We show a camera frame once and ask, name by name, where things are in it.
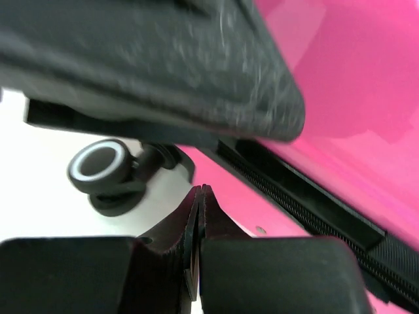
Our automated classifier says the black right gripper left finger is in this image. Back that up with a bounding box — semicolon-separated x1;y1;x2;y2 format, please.
1;187;200;313

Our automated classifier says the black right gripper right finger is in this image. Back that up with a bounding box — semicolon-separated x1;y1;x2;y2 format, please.
199;185;373;313

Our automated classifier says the pink hard-shell suitcase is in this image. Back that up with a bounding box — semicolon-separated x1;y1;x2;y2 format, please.
0;0;419;314

